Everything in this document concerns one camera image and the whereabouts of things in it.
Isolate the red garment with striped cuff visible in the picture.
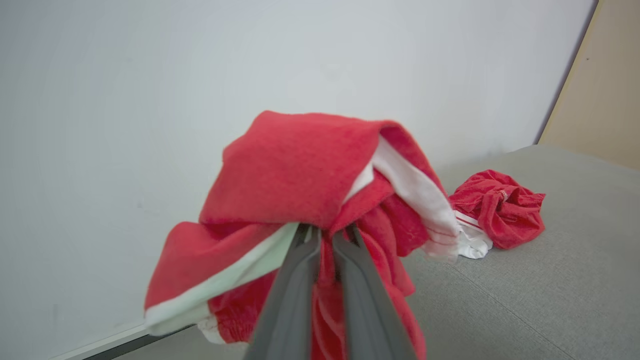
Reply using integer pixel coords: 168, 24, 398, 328
448, 169, 547, 260

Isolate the red garment with wide white band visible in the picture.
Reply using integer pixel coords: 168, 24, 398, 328
144, 110, 461, 360

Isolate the white and black baseboard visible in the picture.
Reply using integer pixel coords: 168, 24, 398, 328
49, 321, 193, 360

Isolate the beige wooden panel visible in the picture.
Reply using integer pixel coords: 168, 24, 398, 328
537, 0, 640, 172

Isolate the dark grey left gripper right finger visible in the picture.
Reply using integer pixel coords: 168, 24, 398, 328
332, 225, 419, 360

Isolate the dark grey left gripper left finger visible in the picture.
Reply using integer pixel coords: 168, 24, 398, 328
243, 226, 322, 360

